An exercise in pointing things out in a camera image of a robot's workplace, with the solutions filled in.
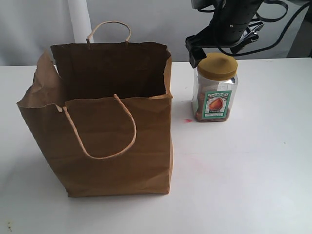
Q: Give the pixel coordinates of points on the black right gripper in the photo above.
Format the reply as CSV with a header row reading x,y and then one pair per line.
x,y
232,26

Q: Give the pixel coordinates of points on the clear jar yellow lid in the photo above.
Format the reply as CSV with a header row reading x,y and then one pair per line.
x,y
215,85

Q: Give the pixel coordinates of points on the brown paper bag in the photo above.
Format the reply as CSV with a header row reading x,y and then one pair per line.
x,y
101,116

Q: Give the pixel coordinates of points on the white curtain backdrop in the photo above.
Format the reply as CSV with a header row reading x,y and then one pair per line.
x,y
27,27

